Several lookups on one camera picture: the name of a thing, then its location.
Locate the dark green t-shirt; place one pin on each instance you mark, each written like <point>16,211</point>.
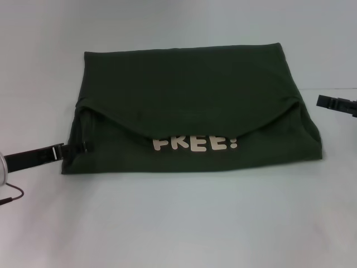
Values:
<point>195,111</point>

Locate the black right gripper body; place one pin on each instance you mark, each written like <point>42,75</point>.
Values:
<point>348,107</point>

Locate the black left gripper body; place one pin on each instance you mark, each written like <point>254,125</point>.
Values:
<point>28,158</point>

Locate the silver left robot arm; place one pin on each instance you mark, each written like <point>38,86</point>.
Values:
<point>2,169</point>

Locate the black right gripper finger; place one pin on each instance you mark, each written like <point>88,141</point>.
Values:
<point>327,101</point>

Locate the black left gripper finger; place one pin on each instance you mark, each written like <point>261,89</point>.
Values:
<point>62,152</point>

